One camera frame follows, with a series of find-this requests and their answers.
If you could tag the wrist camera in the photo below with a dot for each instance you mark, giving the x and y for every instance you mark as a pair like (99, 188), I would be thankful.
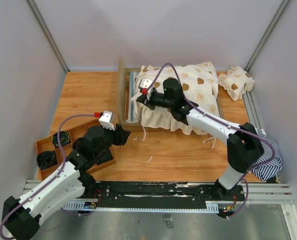
(106, 120)
(145, 86)

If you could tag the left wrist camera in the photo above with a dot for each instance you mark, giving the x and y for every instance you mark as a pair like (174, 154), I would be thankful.
(106, 120)

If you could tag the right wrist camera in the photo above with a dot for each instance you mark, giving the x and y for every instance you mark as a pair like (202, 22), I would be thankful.
(145, 86)

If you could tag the aluminium frame post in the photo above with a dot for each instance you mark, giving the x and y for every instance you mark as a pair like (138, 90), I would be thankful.
(33, 7)
(281, 10)

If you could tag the small bear print pillow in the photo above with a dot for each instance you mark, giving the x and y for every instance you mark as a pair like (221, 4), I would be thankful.
(236, 82)

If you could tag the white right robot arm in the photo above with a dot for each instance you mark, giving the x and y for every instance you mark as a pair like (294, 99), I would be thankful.
(243, 144)

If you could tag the aluminium side rail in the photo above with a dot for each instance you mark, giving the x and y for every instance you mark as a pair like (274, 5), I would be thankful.
(252, 110)

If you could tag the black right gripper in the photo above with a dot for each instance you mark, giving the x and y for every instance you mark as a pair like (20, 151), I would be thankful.
(149, 102)

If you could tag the blue striped mattress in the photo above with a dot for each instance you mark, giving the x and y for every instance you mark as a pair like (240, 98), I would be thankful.
(132, 91)

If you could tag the wooden divided tray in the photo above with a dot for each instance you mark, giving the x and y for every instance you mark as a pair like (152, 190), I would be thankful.
(49, 156)

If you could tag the black item in tray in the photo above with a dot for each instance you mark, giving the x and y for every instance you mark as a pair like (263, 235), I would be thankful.
(104, 157)

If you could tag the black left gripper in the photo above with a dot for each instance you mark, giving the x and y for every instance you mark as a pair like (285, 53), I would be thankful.
(121, 135)

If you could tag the white slotted cable duct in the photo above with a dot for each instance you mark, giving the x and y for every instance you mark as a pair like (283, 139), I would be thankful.
(86, 207)

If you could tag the right aluminium frame post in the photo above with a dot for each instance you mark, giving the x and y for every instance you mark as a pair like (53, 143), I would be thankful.
(281, 10)

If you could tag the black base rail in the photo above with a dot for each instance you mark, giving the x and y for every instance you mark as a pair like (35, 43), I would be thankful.
(149, 194)

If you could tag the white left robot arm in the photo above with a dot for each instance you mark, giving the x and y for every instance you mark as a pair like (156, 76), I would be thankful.
(24, 216)

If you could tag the blue striped cloth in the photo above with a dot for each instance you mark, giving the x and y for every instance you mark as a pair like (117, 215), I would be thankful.
(263, 169)

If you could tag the wooden pet bed frame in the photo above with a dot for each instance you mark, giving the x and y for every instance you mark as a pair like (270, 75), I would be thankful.
(198, 81)

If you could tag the left aluminium frame post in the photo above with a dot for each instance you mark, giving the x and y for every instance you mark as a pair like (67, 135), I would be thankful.
(33, 7)

